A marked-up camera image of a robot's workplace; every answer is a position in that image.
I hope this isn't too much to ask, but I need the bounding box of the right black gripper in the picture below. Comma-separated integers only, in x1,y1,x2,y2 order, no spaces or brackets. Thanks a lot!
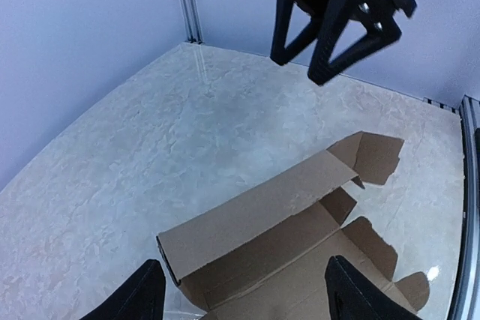
270,0,417,85

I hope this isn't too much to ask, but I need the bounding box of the brown cardboard paper box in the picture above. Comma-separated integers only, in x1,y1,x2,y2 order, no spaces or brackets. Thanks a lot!
157,131,430,319

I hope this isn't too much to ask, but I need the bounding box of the right aluminium side rail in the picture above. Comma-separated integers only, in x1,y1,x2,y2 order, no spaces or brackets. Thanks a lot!
423,95,479,319

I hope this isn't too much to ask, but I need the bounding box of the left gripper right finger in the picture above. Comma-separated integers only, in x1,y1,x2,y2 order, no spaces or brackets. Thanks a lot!
325,256,418,320

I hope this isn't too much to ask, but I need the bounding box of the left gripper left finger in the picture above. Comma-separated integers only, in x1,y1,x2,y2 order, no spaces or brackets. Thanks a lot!
81,259,166,320

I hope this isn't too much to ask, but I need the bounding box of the left aluminium frame post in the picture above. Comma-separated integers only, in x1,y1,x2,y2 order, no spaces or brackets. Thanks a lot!
180,0,203,44

